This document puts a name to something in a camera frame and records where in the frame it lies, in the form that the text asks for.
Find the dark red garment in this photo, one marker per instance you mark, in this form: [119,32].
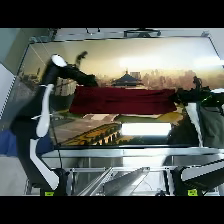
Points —
[123,100]

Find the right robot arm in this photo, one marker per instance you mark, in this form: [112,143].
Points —
[196,96]

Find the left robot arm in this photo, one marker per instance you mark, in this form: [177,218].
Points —
[45,111]

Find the white garment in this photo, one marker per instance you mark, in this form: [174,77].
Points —
[194,123]

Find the grey-green garment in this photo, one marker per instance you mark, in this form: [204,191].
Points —
[213,125]

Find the silver frame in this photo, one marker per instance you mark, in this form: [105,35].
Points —
[133,152]

